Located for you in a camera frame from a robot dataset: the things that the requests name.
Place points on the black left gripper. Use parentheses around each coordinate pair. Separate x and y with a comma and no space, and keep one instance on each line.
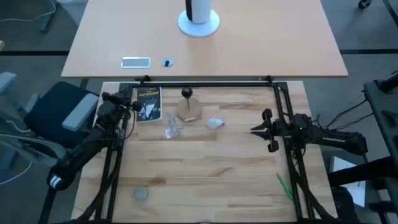
(113,112)

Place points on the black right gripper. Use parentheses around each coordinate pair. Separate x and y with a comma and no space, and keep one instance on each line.
(293,127)

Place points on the white lightbulb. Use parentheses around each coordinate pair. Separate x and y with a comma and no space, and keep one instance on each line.
(214,123)

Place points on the lamp with round wooden base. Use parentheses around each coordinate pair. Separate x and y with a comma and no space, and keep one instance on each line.
(189,112)

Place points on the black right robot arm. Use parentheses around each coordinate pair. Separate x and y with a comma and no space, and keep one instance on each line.
(342,140)

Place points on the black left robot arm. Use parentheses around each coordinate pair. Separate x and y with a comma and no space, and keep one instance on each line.
(77,155)

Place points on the black paperback book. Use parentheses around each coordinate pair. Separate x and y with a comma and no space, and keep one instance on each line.
(149,105)

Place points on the green pen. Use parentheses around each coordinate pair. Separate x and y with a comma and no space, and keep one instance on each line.
(285,186)

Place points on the clear plastic packaging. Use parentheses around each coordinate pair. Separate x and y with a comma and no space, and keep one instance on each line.
(172,132)

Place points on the black grey office chair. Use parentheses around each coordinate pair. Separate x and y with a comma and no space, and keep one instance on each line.
(53,115)

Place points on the white paper sheet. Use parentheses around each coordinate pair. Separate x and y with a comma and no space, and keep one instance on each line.
(342,163)

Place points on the light wood desk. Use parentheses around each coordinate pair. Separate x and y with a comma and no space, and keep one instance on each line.
(264,40)

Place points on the grey round disc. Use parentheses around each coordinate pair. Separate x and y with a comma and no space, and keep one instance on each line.
(141,193)

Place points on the black bag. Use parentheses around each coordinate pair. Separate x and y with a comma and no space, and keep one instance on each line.
(345,205)

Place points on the white tower fan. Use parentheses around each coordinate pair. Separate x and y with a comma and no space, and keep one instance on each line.
(199,21)

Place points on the black equipment stand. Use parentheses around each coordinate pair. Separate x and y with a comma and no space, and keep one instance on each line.
(385,124)

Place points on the black chair caster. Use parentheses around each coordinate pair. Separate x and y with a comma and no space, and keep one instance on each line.
(363,3)

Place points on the black aluminium table frame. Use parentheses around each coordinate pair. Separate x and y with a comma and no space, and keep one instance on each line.
(202,84)

